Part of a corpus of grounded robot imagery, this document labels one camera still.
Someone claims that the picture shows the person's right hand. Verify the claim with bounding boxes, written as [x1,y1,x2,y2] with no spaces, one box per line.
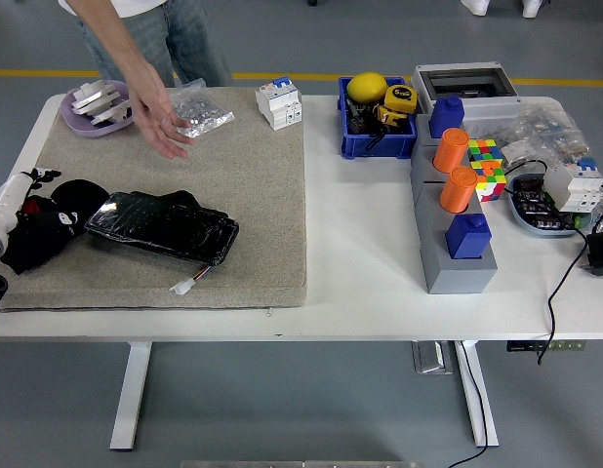
[127,60,196,161]

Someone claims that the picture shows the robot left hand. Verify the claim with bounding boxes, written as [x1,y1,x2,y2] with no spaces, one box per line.
[0,168,83,240]

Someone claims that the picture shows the black plastic-wrapped panel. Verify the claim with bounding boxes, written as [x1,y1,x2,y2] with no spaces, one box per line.
[84,189,240,267]

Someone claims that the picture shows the table control panel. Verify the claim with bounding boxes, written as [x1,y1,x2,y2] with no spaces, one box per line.
[506,339,587,353]

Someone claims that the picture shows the clear bag of screws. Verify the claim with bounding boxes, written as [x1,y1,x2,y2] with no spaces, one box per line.
[168,78,236,143]

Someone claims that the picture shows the purple tray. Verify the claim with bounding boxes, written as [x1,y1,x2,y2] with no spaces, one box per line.
[60,80,137,139]

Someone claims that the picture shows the person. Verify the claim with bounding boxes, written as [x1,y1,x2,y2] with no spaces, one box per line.
[57,0,234,89]

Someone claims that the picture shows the grey-brown mat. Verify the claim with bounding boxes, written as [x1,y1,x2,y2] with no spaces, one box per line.
[0,86,310,313]

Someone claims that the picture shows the white circuit breaker, blue levers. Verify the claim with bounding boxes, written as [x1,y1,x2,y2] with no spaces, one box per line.
[255,75,303,132]
[543,158,603,215]

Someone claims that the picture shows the yellow lemon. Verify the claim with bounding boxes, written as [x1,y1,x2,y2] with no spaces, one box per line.
[346,71,389,104]

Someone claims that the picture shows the blue plastic bin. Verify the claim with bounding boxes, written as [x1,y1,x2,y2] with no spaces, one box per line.
[337,75,420,160]

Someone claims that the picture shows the white table leg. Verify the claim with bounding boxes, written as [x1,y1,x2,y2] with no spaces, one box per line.
[455,340,501,449]
[109,341,153,450]

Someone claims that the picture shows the yellow tape measure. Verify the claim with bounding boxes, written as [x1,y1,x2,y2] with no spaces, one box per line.
[382,84,418,116]
[373,103,410,130]

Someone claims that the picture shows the blue block with knob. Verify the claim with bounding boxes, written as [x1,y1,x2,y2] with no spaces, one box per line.
[428,95,465,140]
[445,213,493,261]

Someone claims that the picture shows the orange cylinder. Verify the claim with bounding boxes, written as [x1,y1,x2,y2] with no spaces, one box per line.
[439,166,479,215]
[431,128,471,175]

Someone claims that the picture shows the colourful puzzle cube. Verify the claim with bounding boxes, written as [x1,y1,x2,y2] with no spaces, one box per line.
[470,160,508,203]
[466,138,505,167]

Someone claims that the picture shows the grey block holder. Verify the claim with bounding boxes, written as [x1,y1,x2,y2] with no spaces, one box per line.
[409,114,499,295]

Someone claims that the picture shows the blue-grey tray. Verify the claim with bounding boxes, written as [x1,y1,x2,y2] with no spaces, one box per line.
[505,173,596,239]

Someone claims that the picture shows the black electronic modules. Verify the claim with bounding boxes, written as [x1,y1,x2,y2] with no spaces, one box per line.
[513,177,576,231]

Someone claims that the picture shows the clear bags of parts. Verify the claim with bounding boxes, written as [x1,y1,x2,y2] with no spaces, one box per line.
[491,99,593,170]

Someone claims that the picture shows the black power adapter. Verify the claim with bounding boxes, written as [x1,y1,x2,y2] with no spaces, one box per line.
[580,232,603,278]

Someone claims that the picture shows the white plastic bracket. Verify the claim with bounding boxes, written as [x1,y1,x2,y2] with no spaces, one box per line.
[89,96,140,129]
[71,80,120,116]

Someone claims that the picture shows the white plug with coloured wires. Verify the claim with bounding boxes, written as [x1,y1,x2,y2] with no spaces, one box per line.
[169,265,215,296]

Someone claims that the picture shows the grey electrical enclosure box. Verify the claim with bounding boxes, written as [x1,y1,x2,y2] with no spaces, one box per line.
[411,61,523,142]

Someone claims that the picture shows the black floor cable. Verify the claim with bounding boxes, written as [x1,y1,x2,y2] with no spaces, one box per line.
[446,340,490,468]

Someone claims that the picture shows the black adapter cable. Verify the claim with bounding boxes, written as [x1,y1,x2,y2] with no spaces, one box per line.
[536,204,603,367]

